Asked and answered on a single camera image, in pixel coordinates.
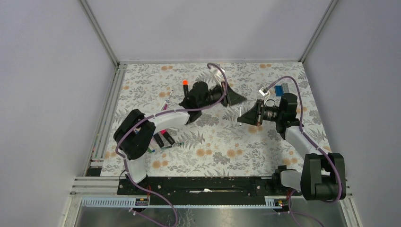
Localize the floral patterned table mat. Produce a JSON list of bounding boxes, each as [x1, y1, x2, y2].
[[101, 62, 331, 176]]

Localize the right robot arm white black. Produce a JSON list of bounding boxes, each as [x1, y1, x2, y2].
[[237, 93, 347, 202]]

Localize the white marker blue tip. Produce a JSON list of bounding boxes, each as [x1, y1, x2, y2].
[[237, 106, 242, 126]]

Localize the blue box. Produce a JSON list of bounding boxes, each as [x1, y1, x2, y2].
[[274, 83, 289, 97]]

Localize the black highlighter blue cap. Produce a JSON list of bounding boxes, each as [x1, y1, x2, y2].
[[153, 133, 164, 148]]

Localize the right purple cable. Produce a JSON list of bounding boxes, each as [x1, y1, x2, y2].
[[266, 76, 344, 227]]

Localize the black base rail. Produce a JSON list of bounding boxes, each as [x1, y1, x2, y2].
[[117, 176, 291, 206]]

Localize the purple cable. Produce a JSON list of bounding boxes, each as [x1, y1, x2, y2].
[[115, 63, 229, 227], [266, 76, 344, 227]]

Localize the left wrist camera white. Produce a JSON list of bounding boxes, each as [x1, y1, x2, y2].
[[210, 66, 225, 86]]

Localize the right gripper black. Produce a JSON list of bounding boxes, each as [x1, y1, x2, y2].
[[236, 100, 283, 127]]

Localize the black highlighter orange cap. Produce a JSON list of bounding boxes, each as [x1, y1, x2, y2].
[[183, 80, 189, 98]]

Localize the black highlighter pink cap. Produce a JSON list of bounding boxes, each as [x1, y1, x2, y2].
[[161, 130, 175, 145]]

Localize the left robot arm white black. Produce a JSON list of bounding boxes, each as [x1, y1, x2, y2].
[[113, 81, 247, 194]]

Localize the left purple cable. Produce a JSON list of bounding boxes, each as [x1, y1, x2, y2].
[[115, 63, 229, 227]]

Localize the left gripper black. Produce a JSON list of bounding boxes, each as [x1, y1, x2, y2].
[[198, 80, 245, 108]]

